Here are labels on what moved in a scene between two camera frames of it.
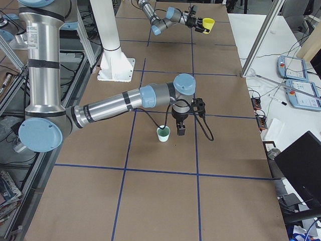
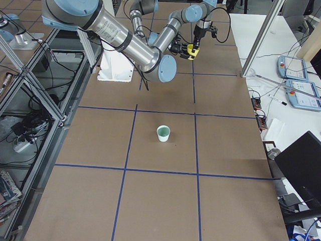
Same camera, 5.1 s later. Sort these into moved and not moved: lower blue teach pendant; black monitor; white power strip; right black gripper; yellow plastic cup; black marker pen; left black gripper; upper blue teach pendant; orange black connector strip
Moved: right black gripper; left black gripper; yellow plastic cup
Not moved: white power strip; black monitor; black marker pen; orange black connector strip; lower blue teach pendant; upper blue teach pendant
